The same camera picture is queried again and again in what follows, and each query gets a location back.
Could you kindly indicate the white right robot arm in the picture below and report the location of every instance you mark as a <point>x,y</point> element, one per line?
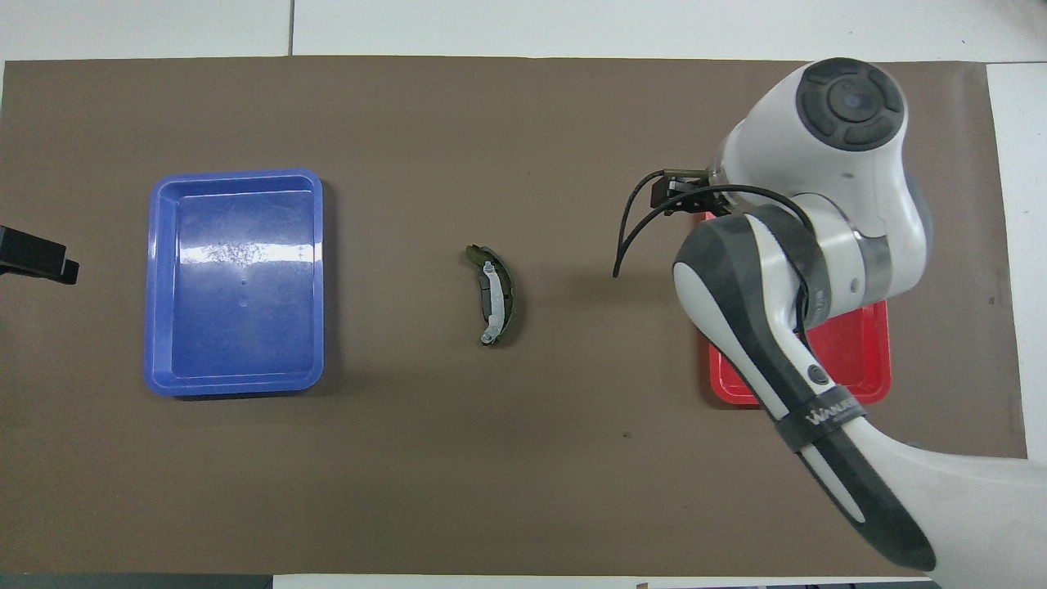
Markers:
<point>859,172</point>

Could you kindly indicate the red plastic tray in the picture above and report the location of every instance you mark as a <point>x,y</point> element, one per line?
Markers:
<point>851,360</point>

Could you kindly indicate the blue plastic tray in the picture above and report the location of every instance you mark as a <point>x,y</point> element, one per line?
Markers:
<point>245,352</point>

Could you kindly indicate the curved brake shoe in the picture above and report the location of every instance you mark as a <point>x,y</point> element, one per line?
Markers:
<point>510,296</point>

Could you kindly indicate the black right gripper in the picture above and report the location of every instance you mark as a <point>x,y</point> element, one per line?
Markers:
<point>683,196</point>

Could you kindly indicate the brown table mat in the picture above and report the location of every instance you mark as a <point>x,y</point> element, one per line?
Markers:
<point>523,123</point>

